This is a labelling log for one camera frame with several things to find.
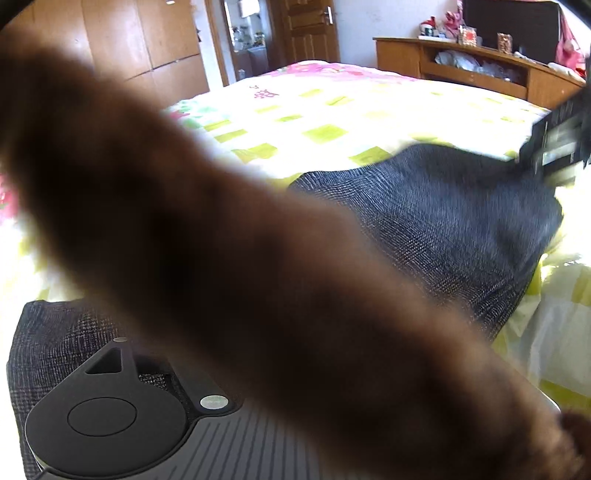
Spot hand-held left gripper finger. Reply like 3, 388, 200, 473
84, 337, 230, 412

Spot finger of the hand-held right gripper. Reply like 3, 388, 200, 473
518, 136, 591, 188
530, 95, 591, 141

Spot grey plaid pants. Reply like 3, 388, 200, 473
6, 143, 565, 462

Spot pink cloth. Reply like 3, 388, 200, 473
555, 8, 588, 71

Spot black television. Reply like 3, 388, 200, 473
463, 0, 563, 65

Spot white plastic bag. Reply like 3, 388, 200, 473
434, 49, 477, 71

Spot red plush toys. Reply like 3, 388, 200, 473
418, 15, 464, 40

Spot wooden bedside cabinet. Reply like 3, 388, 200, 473
373, 36, 588, 112

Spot bed with floral sheet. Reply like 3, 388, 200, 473
0, 59, 591, 416

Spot wooden door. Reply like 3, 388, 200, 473
269, 0, 341, 77

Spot shelf of bottles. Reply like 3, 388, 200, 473
230, 25, 267, 52

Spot wooden wardrobe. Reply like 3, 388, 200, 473
0, 0, 212, 108

